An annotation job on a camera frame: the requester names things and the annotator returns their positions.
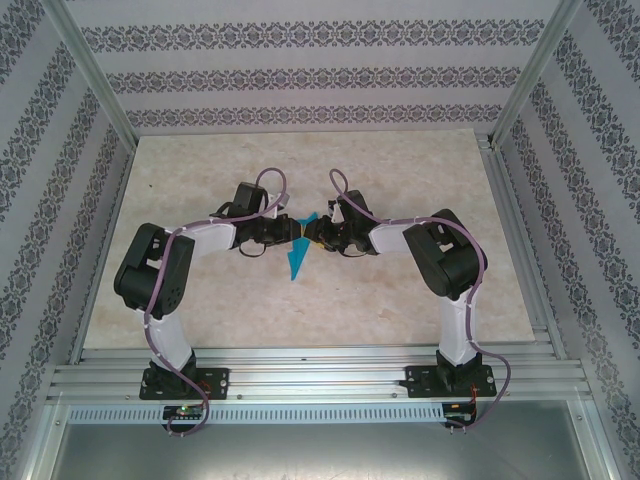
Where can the grey metal sheet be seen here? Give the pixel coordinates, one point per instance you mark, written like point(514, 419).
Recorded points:
point(320, 455)

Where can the aluminium frame post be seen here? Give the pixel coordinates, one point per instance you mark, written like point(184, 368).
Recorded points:
point(95, 75)
point(532, 75)

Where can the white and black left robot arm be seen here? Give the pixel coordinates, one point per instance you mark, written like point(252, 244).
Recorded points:
point(210, 240)

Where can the aluminium mounting rail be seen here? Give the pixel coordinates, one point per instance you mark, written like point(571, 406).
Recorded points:
point(320, 372)

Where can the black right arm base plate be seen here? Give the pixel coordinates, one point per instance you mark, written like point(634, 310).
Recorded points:
point(417, 382)

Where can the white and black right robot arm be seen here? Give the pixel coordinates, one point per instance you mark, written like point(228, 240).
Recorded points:
point(395, 237)

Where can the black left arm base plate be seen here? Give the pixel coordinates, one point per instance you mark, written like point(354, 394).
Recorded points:
point(217, 382)

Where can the aluminium side rail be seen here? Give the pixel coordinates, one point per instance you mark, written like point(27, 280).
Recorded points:
point(507, 200)
point(112, 210)

